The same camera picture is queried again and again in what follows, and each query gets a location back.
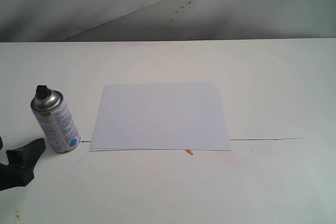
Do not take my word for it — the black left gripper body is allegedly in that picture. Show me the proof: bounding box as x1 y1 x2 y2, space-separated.
0 136 36 192

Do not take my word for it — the white spray paint can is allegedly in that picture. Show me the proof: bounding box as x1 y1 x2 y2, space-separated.
30 85 81 153

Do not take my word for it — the white backdrop sheet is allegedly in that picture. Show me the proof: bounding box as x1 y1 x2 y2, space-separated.
1 0 335 42

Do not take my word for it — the white paper sheet stack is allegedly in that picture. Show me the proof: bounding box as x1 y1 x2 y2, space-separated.
90 82 231 151

